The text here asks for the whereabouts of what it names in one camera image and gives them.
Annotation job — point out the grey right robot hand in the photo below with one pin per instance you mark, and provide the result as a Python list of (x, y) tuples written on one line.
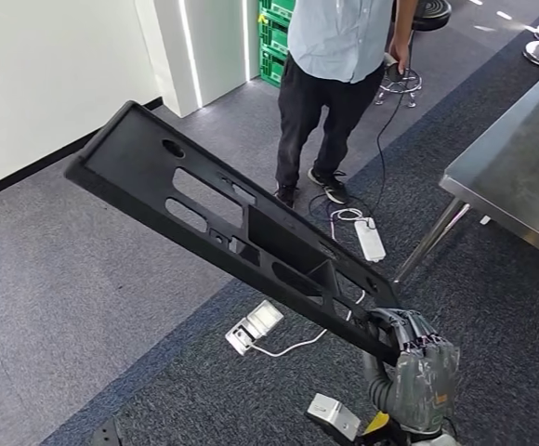
[(423, 388)]

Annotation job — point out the person's left hand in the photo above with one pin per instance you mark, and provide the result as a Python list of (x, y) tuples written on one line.
[(398, 52)]

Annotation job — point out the black handheld controller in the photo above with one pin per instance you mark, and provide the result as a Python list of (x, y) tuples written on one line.
[(392, 72)]

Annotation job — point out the black plastic panel part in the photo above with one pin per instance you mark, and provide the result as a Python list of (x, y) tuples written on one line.
[(125, 160)]

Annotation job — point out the person's left forearm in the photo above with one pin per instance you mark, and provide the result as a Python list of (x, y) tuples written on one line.
[(404, 18)]

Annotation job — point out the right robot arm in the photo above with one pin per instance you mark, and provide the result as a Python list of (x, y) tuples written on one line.
[(379, 385)]

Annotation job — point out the steel workbench table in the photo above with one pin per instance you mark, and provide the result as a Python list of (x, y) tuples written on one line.
[(520, 154)]

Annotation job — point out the black round stool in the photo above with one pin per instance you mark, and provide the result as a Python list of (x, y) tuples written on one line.
[(432, 13)]

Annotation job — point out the yellow floor tape strip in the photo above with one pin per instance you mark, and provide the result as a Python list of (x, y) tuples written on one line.
[(376, 423)]

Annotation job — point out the person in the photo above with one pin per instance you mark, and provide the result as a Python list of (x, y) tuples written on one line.
[(334, 37)]

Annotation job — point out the white power strip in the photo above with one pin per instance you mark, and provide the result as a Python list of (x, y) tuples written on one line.
[(370, 240)]

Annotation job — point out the green plastic crate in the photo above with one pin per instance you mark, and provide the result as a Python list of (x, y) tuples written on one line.
[(278, 7), (274, 36), (272, 66)]

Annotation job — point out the silver floor outlet box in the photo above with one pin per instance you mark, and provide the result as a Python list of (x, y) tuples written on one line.
[(260, 320)]

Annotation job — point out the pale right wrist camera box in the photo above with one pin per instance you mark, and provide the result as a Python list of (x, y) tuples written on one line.
[(334, 415)]

